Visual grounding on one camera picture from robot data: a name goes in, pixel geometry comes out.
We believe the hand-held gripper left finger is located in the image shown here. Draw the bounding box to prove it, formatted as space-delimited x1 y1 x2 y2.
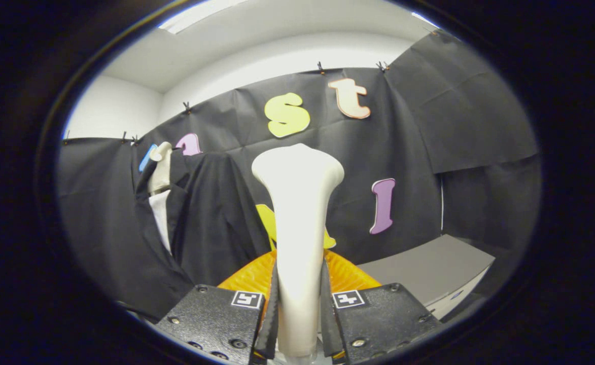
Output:
155 249 280 364

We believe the black backdrop cloth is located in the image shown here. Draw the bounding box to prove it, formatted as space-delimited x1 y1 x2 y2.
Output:
56 29 542 325

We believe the white purple garment steamer head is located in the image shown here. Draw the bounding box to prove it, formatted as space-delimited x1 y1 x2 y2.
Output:
251 143 345 361

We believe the black suit jacket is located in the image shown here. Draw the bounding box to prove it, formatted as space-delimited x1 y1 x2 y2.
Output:
134 150 272 321

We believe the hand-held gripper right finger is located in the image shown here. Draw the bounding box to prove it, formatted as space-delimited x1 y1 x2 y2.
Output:
320 249 442 364

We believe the white shirt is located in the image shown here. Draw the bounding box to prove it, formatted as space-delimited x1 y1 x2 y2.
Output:
148 189 173 254

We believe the cream clothes hanger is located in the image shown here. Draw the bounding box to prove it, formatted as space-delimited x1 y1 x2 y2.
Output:
148 142 173 196

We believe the grey cabinet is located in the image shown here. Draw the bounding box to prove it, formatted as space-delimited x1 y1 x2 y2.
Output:
357 234 496 321

